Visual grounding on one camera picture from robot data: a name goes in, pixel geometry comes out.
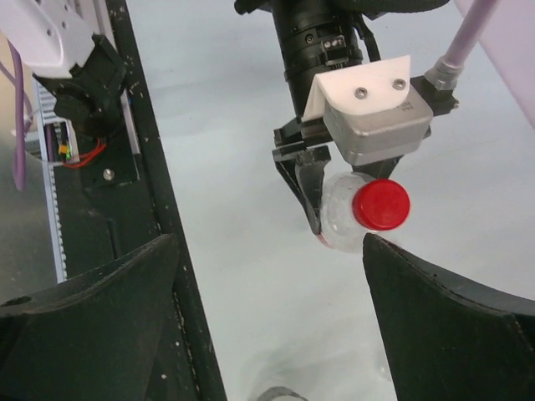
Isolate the slotted cable duct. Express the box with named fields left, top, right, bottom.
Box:
left=32, top=79, right=68, bottom=283

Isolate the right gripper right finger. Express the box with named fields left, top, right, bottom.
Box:
left=363, top=234, right=534, bottom=400

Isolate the red bottle cap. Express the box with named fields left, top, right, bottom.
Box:
left=351, top=179, right=411, bottom=231

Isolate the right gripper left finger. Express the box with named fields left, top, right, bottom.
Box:
left=1, top=235, right=179, bottom=400

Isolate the clear bottle red label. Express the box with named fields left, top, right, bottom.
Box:
left=318, top=172, right=374, bottom=253

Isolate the short clear bottle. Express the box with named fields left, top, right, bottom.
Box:
left=256, top=386, right=308, bottom=401

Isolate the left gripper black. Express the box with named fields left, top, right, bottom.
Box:
left=270, top=116, right=434, bottom=237

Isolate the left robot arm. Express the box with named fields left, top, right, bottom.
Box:
left=1, top=1, right=457, bottom=237

